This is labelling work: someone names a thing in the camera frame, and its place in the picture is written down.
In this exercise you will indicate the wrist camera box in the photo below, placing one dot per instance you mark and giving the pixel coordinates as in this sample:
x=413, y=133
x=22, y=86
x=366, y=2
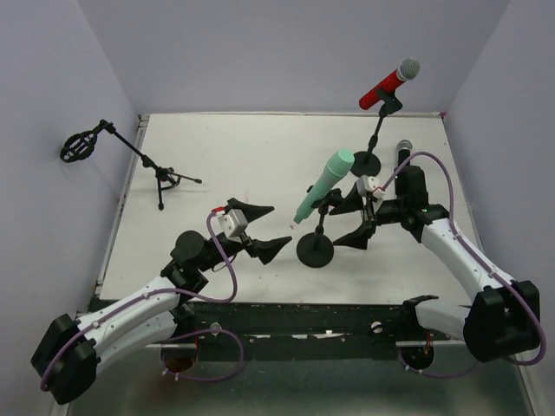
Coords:
x=369, y=187
x=233, y=224

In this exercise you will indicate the red glitter microphone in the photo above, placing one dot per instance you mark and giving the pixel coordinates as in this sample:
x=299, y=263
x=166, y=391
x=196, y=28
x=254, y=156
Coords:
x=407, y=70

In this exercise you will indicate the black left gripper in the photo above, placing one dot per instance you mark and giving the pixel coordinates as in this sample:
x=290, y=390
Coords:
x=247, y=239

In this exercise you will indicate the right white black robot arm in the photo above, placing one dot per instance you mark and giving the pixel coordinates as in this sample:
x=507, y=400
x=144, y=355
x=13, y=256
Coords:
x=503, y=318

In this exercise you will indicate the aluminium frame rail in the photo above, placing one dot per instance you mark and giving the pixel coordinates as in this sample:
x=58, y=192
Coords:
x=433, y=342

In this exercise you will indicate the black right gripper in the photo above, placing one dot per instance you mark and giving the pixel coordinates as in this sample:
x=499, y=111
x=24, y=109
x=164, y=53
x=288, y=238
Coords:
x=369, y=215

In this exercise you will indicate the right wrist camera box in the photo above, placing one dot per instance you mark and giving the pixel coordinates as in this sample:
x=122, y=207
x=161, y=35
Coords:
x=369, y=187

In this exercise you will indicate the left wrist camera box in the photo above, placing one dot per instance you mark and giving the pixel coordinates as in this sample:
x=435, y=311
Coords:
x=233, y=224

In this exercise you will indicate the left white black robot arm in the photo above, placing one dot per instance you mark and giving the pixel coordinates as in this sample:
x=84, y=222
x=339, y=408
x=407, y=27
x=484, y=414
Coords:
x=73, y=351

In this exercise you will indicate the mint green microphone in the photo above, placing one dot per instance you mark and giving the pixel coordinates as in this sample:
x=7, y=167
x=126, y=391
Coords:
x=335, y=169

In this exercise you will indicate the short black round-base mic stand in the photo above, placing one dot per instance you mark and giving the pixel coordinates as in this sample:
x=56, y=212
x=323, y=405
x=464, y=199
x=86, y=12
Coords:
x=315, y=250

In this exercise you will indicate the black microphone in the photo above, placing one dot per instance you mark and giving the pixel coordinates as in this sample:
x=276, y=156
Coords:
x=403, y=151

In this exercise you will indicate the tall black tripod mic stand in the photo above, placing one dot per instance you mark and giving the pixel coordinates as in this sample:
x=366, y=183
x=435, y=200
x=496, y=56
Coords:
x=80, y=146

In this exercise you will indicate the black front mounting rail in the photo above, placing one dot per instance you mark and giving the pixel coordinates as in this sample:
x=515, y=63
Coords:
x=228, y=347

